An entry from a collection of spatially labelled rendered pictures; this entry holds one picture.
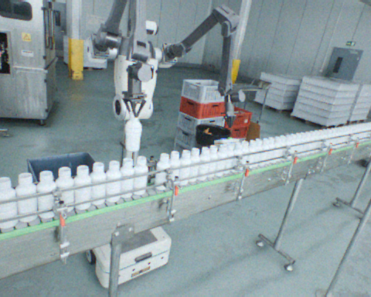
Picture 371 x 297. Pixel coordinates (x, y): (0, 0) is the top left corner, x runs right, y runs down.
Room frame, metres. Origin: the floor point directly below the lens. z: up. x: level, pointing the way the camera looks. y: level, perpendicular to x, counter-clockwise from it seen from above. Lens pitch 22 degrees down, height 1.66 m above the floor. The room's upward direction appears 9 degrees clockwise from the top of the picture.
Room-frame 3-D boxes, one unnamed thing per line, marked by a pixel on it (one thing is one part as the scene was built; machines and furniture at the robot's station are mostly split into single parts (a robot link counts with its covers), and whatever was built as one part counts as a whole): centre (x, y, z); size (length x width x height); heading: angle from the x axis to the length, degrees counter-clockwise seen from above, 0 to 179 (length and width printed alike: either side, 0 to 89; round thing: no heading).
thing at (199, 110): (3.84, -0.17, 0.78); 0.61 x 0.41 x 0.22; 136
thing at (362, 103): (8.53, -4.64, 0.59); 1.25 x 1.03 x 1.17; 131
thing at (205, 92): (3.83, -0.17, 1.00); 0.61 x 0.41 x 0.22; 137
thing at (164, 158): (1.08, 0.08, 1.08); 0.06 x 0.06 x 0.17
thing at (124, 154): (1.69, 0.37, 0.74); 0.11 x 0.11 x 0.40; 40
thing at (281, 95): (8.57, -2.67, 0.50); 1.23 x 1.05 x 1.00; 128
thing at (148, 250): (1.68, 0.37, 0.24); 0.68 x 0.53 x 0.41; 40
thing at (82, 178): (0.86, 0.35, 1.08); 0.06 x 0.06 x 0.17
